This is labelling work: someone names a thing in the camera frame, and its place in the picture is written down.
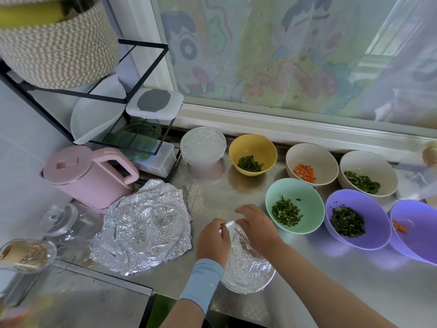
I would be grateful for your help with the person's left hand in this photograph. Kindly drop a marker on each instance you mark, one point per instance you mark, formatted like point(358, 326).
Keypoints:
point(213, 242)

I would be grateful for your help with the person's right hand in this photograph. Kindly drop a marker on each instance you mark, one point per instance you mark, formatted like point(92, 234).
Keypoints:
point(261, 230)

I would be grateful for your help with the foil-covered bowl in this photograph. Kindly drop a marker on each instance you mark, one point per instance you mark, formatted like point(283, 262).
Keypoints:
point(203, 145)
point(246, 273)

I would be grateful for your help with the mint green bowl chopped greens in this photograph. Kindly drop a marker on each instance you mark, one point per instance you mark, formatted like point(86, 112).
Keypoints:
point(296, 201)

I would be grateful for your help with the pink bowl with greens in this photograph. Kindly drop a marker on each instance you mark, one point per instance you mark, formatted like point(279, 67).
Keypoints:
point(203, 170)

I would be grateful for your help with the stack of aluminium foil sheets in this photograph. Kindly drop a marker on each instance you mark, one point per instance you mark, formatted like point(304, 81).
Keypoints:
point(140, 229)

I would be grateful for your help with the yellow bowl with greens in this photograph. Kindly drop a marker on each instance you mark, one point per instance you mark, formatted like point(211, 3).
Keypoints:
point(254, 148)

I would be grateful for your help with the white bowl carrot pieces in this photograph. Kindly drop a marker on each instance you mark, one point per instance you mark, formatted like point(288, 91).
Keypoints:
point(313, 157)

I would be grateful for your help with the purple bowl chopped greens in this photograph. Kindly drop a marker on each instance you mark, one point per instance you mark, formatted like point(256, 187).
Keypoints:
point(359, 218)

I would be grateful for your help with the beige bowl with greens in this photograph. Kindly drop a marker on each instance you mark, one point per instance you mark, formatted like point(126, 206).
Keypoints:
point(369, 166)

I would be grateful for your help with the purple bowl carrot pieces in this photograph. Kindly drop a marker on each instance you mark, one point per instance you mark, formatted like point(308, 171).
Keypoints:
point(416, 239)

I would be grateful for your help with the person's right forearm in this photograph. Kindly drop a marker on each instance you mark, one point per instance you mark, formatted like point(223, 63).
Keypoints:
point(328, 297)

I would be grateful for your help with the stainless steel countertop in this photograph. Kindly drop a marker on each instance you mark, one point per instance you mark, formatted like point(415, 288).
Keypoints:
point(362, 283)

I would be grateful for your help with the light blue wristband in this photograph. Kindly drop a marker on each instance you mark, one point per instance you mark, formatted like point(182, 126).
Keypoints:
point(201, 285)

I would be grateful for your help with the green floor mat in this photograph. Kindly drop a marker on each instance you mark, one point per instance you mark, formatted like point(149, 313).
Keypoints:
point(160, 311)

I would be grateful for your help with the clear plastic box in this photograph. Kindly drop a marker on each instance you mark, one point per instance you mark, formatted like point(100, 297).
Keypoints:
point(157, 160)

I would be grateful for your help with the pink electric kettle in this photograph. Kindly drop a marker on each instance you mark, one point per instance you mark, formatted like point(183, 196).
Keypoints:
point(75, 177)

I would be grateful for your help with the clear glass jar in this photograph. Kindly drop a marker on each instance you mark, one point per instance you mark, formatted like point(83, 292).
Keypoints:
point(59, 218)

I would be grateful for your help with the white plate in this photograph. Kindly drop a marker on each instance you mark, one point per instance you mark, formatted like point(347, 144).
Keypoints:
point(95, 116)

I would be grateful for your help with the window with cartoon film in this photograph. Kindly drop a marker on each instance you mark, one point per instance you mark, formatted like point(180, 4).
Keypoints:
point(300, 58)

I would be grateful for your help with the black metal rack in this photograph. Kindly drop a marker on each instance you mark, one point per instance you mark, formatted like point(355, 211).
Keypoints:
point(20, 88)

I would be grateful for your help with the yellow item in basket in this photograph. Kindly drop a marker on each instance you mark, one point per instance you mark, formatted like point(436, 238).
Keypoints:
point(31, 15)

